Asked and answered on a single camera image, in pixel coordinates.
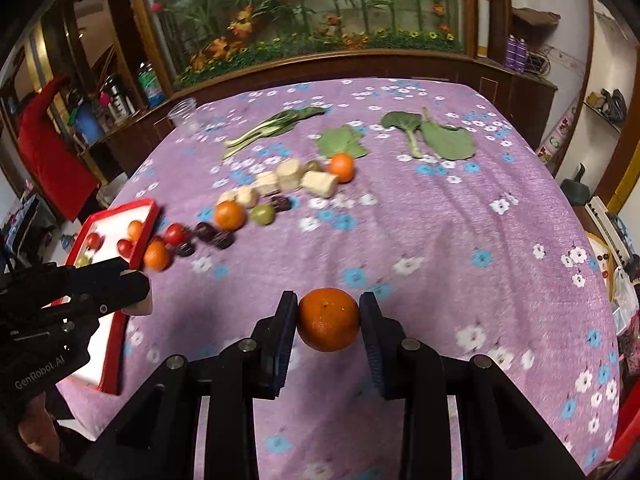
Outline clear plastic cup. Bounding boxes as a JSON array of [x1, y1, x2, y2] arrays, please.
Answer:
[[167, 98, 201, 136]]

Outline red cherry tomato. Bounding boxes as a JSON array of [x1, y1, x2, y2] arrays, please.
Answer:
[[163, 222, 190, 247]]

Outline orange tangerine by leaf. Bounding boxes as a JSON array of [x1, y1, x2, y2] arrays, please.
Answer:
[[328, 153, 356, 183]]

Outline large pale sugarcane chunk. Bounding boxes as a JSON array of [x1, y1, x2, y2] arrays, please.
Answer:
[[276, 158, 304, 192], [300, 171, 338, 198]]

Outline large pale sugarcane chunk upright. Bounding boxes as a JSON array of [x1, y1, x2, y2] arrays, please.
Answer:
[[276, 158, 304, 192]]

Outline green leaf centre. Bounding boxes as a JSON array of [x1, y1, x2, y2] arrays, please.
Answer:
[[316, 126, 369, 158]]

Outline dark jujube by sugarcane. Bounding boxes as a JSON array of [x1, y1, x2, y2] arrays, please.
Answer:
[[270, 195, 293, 212]]

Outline small pale sugarcane chunk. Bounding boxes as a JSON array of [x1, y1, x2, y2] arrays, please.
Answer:
[[234, 185, 260, 209]]

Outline pale sugarcane chunk middle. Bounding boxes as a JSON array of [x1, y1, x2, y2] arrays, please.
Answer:
[[253, 171, 280, 196]]

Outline red white tray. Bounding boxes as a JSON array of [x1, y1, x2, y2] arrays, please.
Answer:
[[66, 198, 160, 396]]

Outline small bok choy leaf right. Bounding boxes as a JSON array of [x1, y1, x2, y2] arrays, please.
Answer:
[[381, 112, 422, 159]]

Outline purple floral tablecloth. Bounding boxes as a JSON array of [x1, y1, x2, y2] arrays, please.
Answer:
[[60, 79, 620, 471]]

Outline small sugarcane chunk far left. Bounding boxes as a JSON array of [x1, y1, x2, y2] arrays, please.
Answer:
[[217, 188, 238, 205]]

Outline steel thermos flask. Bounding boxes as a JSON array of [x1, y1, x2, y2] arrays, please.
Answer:
[[103, 74, 136, 122]]

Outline large green leaf right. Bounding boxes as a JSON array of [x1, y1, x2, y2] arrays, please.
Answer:
[[420, 107, 476, 162]]

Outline green label water bottle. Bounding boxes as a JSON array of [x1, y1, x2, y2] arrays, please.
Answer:
[[138, 63, 166, 107]]

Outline bok choy stalk left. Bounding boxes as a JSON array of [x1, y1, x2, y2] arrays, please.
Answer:
[[222, 106, 326, 160]]

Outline hand holding left gripper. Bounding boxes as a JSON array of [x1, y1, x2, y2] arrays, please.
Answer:
[[18, 393, 60, 463]]

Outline purple bottles on shelf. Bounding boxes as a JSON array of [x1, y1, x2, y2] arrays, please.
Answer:
[[504, 35, 528, 74]]

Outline dark jujube lower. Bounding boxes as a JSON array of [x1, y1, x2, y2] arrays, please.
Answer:
[[209, 231, 235, 250]]

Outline green grape by tangerine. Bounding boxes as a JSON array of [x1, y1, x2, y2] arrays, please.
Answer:
[[305, 160, 324, 172]]

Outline small orange tangerine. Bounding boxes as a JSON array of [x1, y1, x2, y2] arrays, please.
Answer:
[[143, 240, 172, 272]]

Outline small orange fruit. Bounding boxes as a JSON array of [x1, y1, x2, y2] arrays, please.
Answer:
[[127, 220, 143, 242]]

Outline green grape left cluster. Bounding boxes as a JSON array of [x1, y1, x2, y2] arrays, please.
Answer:
[[250, 204, 277, 226]]

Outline orange tangerine cluster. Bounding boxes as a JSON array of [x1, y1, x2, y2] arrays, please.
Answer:
[[214, 200, 246, 232]]

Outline dark red jujube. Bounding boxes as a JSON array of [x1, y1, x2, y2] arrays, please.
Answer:
[[193, 222, 218, 244]]

